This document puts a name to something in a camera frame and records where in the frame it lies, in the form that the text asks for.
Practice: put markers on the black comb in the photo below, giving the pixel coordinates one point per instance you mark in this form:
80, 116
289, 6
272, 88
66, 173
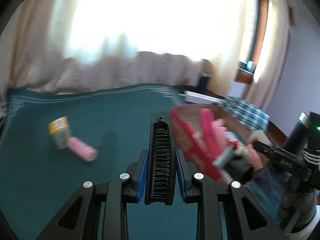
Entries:
161, 168

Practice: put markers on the dark green table mat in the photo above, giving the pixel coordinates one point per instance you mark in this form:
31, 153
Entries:
37, 178

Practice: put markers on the yellow white small carton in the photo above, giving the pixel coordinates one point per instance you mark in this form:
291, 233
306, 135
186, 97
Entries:
60, 131

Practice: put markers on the beige lace curtain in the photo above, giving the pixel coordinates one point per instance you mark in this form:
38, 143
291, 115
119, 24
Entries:
75, 46

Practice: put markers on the plaid folded cloth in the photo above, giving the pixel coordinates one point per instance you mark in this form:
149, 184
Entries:
246, 113

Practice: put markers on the black cylinder container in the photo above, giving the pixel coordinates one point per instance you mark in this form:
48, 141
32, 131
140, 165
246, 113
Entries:
240, 170

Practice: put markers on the blue bottle on sill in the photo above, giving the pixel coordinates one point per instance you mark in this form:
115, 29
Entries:
250, 66

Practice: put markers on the red tin storage box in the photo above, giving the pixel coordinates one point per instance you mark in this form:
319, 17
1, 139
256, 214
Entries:
185, 122

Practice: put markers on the black thermos flask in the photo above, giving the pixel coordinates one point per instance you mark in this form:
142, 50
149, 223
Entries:
297, 139

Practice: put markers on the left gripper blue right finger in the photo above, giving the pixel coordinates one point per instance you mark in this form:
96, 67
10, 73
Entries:
181, 168

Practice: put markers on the right gloved hand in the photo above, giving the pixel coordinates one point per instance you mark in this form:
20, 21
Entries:
297, 207

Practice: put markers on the white power strip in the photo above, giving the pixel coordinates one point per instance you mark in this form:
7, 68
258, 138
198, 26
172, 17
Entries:
193, 97

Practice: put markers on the dark thread cone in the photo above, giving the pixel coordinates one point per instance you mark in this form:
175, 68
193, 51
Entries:
203, 82

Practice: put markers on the pink foam curler loop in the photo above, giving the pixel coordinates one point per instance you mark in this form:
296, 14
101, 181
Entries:
208, 133

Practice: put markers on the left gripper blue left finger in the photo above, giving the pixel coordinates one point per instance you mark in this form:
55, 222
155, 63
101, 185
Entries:
141, 170

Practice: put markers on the blue glitter tube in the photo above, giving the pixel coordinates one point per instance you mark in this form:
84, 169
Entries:
224, 158

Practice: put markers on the pink thread spool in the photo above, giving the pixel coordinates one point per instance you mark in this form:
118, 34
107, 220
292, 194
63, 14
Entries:
82, 150

